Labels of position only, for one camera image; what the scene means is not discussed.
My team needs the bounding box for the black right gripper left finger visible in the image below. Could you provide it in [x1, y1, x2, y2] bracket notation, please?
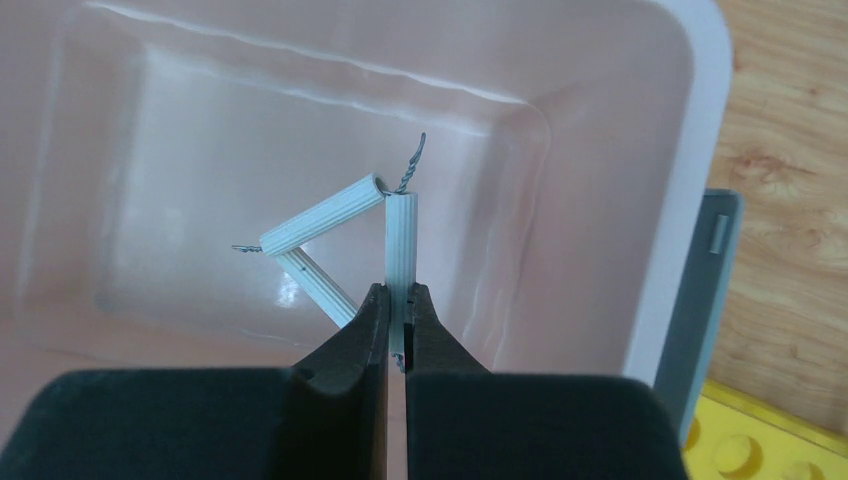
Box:
[1, 284, 390, 479]

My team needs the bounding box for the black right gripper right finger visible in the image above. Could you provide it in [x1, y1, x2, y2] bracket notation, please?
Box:
[406, 284, 688, 479]

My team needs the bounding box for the white clay pipe triangle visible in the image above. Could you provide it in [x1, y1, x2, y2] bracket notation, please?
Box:
[231, 133, 427, 372]

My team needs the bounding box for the yellow test tube rack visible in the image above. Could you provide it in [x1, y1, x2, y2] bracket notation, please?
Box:
[682, 380, 847, 480]

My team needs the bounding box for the pink plastic bin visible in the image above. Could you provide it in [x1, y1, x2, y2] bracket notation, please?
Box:
[1, 1, 732, 454]

